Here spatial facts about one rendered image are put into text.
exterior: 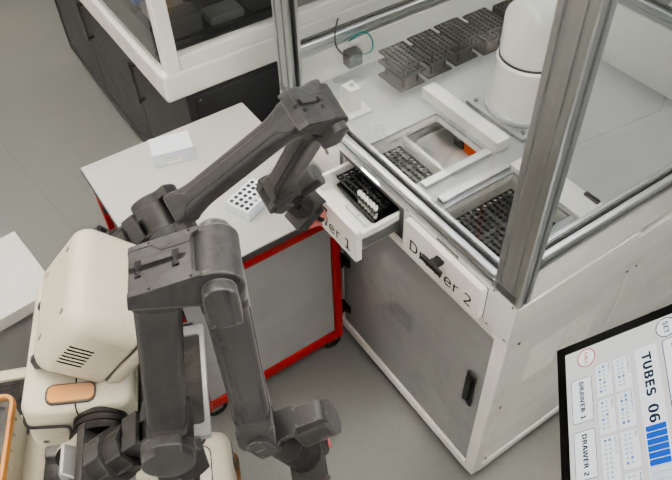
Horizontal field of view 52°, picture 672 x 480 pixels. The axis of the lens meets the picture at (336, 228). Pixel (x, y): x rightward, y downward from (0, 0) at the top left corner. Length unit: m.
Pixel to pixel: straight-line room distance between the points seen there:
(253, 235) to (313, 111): 0.82
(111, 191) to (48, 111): 1.83
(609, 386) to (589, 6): 0.68
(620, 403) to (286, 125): 0.77
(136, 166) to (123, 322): 1.22
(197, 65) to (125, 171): 0.44
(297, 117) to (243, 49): 1.29
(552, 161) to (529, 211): 0.15
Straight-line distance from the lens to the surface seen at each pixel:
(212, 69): 2.43
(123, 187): 2.21
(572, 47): 1.17
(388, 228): 1.82
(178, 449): 1.05
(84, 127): 3.80
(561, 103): 1.22
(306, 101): 1.21
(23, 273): 2.07
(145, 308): 0.79
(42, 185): 3.54
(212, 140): 2.30
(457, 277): 1.69
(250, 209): 1.99
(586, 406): 1.42
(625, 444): 1.34
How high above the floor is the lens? 2.19
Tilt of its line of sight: 47 degrees down
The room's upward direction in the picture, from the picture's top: 2 degrees counter-clockwise
